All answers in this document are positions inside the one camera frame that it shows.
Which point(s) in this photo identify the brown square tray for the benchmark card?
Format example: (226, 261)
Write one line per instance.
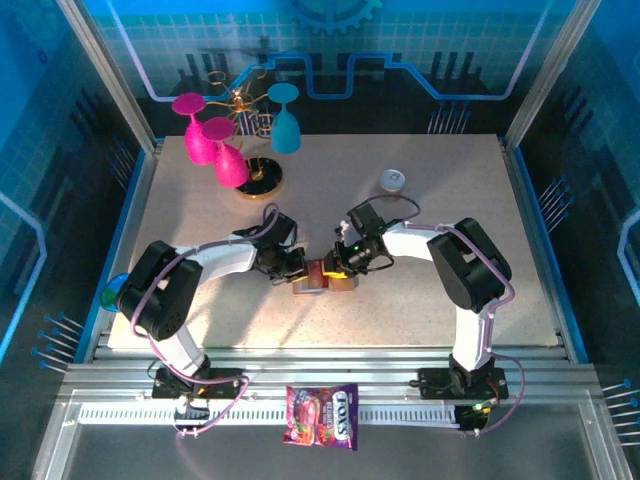
(345, 285)

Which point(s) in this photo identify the red credit card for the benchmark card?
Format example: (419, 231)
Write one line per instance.
(317, 277)

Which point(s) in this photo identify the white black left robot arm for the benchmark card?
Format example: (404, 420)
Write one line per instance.
(160, 295)

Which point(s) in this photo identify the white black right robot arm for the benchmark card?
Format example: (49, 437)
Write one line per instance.
(470, 270)

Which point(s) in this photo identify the tin can with silver lid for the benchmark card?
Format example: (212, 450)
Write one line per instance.
(392, 181)

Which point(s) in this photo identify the gold glass rack, black base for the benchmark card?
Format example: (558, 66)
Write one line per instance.
(267, 177)

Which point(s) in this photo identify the pink wine glass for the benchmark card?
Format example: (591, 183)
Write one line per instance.
(200, 142)
(230, 165)

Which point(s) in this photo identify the teal wine glass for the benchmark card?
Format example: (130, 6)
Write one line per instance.
(286, 132)

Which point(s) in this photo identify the purple candy bag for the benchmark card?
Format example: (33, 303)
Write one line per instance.
(320, 417)

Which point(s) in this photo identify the blue plastic cup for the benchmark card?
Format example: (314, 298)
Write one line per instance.
(114, 295)

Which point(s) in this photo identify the black controller board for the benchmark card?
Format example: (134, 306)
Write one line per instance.
(192, 415)
(475, 417)

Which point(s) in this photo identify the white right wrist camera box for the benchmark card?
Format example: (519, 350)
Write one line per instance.
(343, 228)

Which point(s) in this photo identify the aluminium enclosure frame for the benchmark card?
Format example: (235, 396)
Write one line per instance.
(325, 367)

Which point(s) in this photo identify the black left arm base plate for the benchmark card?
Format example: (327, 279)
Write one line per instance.
(225, 382)

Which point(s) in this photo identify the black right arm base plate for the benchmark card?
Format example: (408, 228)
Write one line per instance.
(435, 384)

